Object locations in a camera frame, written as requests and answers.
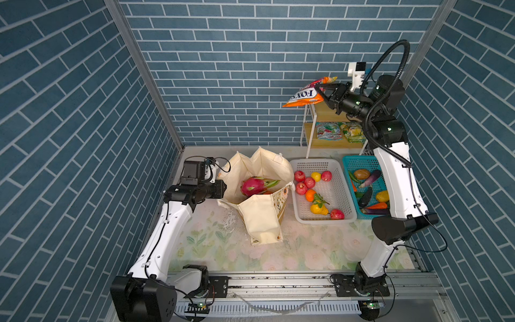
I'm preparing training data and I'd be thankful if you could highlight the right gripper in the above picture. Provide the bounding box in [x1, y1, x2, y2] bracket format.
[315, 85, 377, 127]

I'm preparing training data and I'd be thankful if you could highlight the orange pink snack bag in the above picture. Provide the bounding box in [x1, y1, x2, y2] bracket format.
[283, 76, 338, 107]

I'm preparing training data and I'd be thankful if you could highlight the pink dragon fruit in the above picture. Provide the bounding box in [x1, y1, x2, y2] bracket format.
[240, 177, 280, 197]

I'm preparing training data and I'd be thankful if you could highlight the cream canvas grocery bag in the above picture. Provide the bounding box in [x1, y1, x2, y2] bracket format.
[217, 147, 294, 246]

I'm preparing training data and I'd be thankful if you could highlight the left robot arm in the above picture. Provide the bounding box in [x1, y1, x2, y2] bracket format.
[110, 180, 227, 321]

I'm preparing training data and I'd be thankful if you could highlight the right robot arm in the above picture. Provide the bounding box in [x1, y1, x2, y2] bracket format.
[315, 75, 439, 296]

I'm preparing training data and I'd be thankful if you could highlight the pink green candy bag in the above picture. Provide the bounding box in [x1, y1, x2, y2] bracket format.
[316, 122, 342, 141]

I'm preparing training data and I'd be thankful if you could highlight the yellow green candy bag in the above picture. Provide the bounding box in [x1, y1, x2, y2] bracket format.
[340, 122, 366, 144]

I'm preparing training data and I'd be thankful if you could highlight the white wooden shelf rack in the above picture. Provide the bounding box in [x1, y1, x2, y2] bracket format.
[300, 102, 371, 158]

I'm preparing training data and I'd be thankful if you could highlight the teal plastic basket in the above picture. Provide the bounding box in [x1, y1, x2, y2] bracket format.
[343, 156, 390, 220]

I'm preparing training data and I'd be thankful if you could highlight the red apple back right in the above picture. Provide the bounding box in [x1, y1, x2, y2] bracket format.
[321, 170, 333, 182]

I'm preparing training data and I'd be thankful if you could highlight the red apple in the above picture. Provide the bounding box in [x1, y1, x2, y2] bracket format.
[304, 177, 317, 189]
[330, 209, 345, 220]
[321, 170, 333, 182]
[294, 170, 306, 182]
[295, 182, 309, 195]

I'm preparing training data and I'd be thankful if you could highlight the brown potato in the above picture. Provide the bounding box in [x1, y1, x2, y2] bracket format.
[354, 169, 371, 181]

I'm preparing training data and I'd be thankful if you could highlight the yellow lemon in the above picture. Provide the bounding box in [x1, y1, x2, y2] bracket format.
[311, 173, 322, 182]

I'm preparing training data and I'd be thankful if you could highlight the purple eggplant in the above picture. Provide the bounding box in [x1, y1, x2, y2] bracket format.
[359, 170, 382, 189]

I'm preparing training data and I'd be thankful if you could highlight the red apple back left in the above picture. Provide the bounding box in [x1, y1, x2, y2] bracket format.
[294, 170, 306, 182]

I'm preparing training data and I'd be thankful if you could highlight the red apple middle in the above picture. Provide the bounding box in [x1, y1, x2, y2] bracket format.
[304, 177, 317, 189]

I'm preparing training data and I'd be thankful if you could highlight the white plastic basket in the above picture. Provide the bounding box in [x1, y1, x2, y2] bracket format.
[290, 158, 358, 225]

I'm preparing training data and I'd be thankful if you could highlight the red apple front left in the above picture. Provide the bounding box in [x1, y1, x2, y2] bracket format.
[295, 182, 309, 195]

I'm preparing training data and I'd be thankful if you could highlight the small orange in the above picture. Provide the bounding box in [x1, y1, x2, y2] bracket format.
[305, 189, 317, 203]

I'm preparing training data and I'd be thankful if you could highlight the dark eggplant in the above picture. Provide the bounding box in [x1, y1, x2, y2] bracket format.
[358, 186, 373, 208]

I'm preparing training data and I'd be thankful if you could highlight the yellow bell pepper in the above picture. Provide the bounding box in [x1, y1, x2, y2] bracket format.
[376, 191, 390, 203]

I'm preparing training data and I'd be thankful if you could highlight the yellow pear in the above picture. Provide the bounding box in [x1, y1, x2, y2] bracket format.
[310, 203, 329, 215]

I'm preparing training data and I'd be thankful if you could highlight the orange carrot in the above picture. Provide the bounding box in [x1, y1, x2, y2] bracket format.
[367, 202, 389, 209]

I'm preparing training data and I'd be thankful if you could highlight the red apple front right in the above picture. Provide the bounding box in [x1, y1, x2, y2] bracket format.
[330, 209, 345, 220]

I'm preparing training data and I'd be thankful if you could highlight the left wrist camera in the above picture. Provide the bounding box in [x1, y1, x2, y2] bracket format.
[179, 159, 216, 186]

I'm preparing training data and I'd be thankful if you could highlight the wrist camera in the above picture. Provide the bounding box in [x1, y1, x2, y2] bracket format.
[347, 62, 367, 92]
[179, 159, 216, 186]

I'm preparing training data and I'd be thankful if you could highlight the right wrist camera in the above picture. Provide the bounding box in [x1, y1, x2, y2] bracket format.
[347, 62, 367, 92]

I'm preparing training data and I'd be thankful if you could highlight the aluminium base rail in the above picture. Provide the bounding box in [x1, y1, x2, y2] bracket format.
[105, 271, 459, 322]

